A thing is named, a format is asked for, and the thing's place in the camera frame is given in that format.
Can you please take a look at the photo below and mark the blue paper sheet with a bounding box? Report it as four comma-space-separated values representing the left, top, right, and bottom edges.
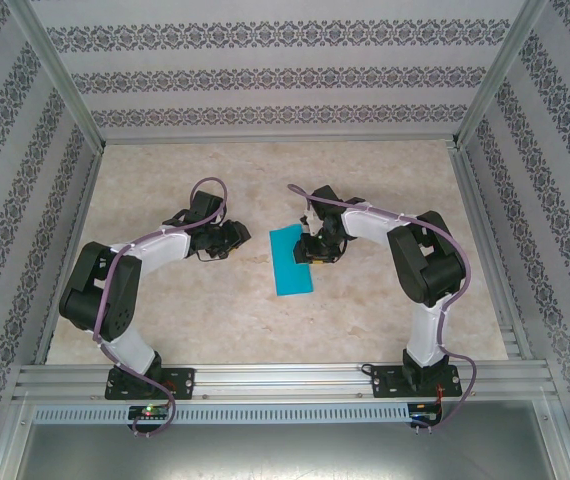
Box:
268, 223, 316, 297

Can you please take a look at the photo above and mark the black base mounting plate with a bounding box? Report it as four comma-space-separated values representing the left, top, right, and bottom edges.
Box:
370, 363, 465, 400
104, 367, 196, 401

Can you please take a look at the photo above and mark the small circuit board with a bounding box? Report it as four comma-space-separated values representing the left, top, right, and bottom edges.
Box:
128, 404, 172, 421
408, 401, 445, 424

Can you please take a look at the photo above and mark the grey metal panel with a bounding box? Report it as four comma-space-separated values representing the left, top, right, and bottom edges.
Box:
12, 422, 570, 480

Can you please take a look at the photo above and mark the purple cable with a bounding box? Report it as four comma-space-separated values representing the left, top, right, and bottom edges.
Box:
286, 183, 479, 434
92, 177, 230, 440

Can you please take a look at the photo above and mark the aluminium frame rail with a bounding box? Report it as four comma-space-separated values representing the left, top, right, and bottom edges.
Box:
447, 144, 534, 361
32, 147, 106, 365
98, 130, 461, 147

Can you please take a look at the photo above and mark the wide aluminium mounting rail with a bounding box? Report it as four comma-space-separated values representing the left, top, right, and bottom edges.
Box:
12, 362, 554, 401

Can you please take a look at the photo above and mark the slotted grey cable duct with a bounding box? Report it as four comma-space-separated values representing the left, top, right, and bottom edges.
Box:
32, 402, 412, 426

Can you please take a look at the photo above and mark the aluminium frame post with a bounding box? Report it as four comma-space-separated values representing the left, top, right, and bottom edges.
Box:
534, 399, 570, 480
0, 392, 34, 480
7, 0, 106, 151
454, 0, 551, 149

